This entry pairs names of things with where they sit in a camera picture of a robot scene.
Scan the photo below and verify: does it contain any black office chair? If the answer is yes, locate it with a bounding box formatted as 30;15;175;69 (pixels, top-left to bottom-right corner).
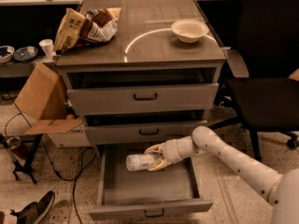
212;0;299;161

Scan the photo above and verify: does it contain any open cardboard box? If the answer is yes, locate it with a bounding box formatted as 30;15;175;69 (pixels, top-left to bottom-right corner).
15;63;91;147

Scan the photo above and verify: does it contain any brown drink cup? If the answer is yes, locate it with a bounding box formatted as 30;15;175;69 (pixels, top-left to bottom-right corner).
7;136;29;160

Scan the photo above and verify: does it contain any top grey drawer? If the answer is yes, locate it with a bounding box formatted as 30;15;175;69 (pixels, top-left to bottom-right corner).
67;83;219;115

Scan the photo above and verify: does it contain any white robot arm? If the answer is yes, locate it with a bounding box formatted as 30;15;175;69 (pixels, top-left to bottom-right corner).
145;126;299;224

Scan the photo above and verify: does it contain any blue patterned bowl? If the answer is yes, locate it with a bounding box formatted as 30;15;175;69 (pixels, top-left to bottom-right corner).
13;46;38;63

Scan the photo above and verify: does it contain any white blue bowl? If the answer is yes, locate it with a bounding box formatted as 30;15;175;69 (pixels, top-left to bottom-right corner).
0;46;15;63

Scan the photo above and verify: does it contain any black tripod stand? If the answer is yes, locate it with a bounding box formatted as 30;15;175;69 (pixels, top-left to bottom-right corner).
0;134;42;184

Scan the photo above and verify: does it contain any crumpled chip bag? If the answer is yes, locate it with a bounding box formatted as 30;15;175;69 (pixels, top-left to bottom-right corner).
53;7;121;51

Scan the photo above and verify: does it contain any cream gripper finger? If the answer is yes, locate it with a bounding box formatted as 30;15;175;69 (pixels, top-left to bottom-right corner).
149;159;169;172
144;144;163;154

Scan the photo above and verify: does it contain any low grey shelf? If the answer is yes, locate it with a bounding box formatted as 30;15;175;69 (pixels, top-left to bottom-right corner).
0;56;55;77

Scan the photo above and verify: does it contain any grey drawer cabinet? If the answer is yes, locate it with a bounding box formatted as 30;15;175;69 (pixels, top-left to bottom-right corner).
55;0;226;151

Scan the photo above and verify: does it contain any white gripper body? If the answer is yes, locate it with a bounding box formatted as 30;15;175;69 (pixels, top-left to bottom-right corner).
162;139;181;164

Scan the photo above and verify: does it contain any middle grey drawer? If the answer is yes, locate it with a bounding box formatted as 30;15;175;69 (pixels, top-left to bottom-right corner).
85;119;207;145

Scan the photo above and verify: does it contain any dark shoe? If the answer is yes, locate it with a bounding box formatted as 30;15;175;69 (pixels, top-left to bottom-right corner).
0;190;55;224

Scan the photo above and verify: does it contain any white paper cup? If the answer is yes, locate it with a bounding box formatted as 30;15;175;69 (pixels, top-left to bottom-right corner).
39;39;53;59

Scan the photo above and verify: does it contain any bottom grey drawer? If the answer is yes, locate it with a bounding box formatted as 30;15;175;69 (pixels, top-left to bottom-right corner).
89;144;212;221

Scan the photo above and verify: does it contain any grey drawer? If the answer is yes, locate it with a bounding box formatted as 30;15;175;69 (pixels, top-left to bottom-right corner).
67;83;219;115
89;144;212;221
85;119;207;145

